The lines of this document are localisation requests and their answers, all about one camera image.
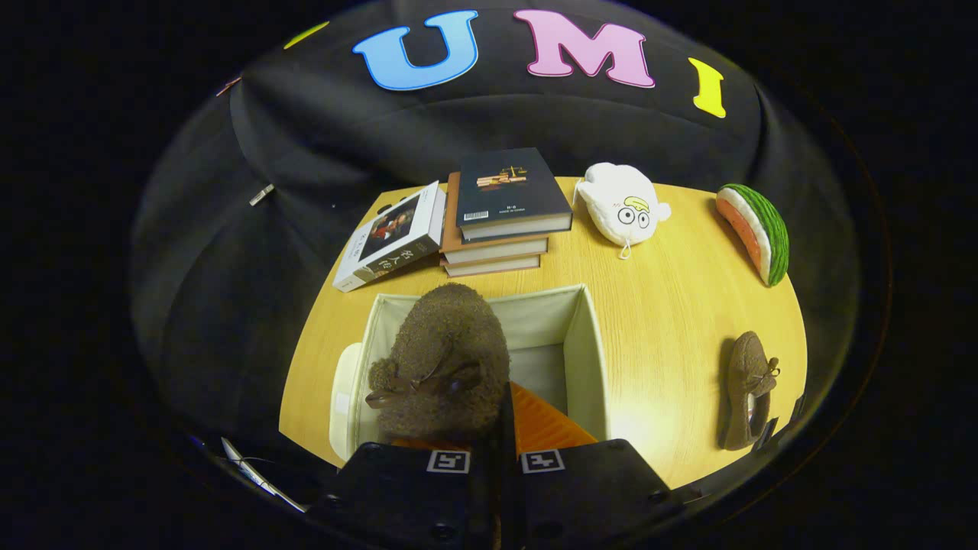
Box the white book with portrait cover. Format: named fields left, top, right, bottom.
left=332, top=181, right=448, bottom=293

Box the watermelon slice plush toy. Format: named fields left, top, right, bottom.
left=716, top=183, right=790, bottom=287

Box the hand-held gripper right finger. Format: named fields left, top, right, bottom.
left=500, top=380, right=686, bottom=550

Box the brown book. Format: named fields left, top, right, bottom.
left=441, top=254, right=542, bottom=278
left=439, top=172, right=549, bottom=266

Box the brown fuzzy shoe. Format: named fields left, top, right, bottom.
left=365, top=283, right=511, bottom=448
left=718, top=331, right=781, bottom=451

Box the grey fabric storage box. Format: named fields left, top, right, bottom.
left=329, top=284, right=610, bottom=463

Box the dark blue book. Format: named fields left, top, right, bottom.
left=456, top=147, right=574, bottom=244

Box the white plush toy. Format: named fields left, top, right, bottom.
left=573, top=162, right=673, bottom=260

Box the dark grey bracket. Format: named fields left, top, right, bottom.
left=753, top=393, right=807, bottom=457

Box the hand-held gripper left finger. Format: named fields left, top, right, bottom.
left=309, top=437, right=502, bottom=550

